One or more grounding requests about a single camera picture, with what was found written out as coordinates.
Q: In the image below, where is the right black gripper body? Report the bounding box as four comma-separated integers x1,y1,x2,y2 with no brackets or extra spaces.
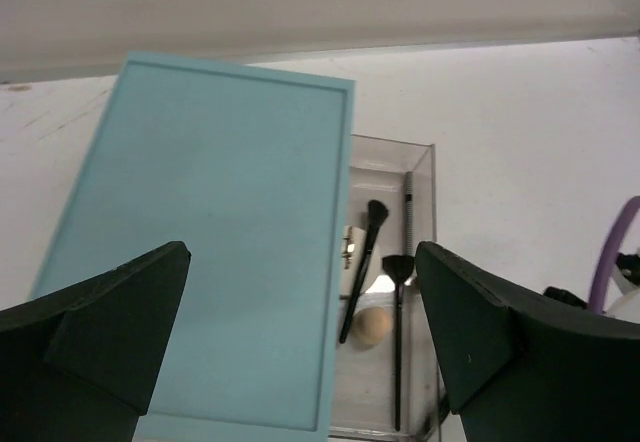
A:
543,286,588,308

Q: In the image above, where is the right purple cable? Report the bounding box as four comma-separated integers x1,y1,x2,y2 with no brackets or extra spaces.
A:
588,196,640,316

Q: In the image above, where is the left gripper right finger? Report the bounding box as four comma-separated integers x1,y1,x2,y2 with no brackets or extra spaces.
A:
415,242,639,441

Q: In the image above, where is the teal makeup organizer box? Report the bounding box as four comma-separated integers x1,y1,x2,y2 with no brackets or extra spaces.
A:
33,52,355,441

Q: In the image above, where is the clear acrylic drawer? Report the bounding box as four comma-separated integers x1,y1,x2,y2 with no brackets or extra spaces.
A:
330,136,444,441

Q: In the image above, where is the black fan brush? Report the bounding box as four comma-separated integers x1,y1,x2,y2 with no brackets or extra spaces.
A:
382,255,414,432

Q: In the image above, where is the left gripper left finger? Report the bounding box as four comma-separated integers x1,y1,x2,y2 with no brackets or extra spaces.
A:
1,241,191,441

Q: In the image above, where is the peach makeup sponge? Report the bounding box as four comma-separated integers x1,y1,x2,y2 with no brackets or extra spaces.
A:
352,306,392,347

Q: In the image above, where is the thin black makeup brush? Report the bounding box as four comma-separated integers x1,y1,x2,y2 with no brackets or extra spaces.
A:
339,200,389,344

